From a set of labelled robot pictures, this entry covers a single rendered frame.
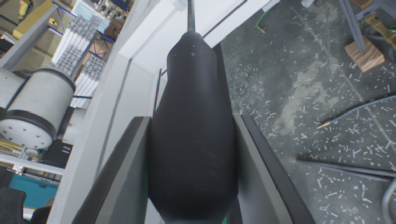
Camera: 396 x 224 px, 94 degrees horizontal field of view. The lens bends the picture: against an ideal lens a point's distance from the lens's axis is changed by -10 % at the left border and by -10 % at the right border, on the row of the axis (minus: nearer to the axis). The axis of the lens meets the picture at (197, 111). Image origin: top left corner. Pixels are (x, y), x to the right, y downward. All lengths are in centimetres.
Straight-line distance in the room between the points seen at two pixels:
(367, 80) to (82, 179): 114
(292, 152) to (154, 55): 94
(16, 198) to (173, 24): 28
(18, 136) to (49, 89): 9
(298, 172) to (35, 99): 100
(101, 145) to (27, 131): 19
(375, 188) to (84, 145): 95
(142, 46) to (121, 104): 8
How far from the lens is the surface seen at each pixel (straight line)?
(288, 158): 111
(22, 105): 38
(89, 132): 20
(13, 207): 33
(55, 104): 39
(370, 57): 118
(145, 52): 27
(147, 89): 27
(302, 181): 106
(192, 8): 18
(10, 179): 381
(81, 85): 456
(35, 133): 37
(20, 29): 506
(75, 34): 468
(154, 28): 25
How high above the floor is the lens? 97
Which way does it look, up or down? 34 degrees down
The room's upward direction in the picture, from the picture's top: 59 degrees counter-clockwise
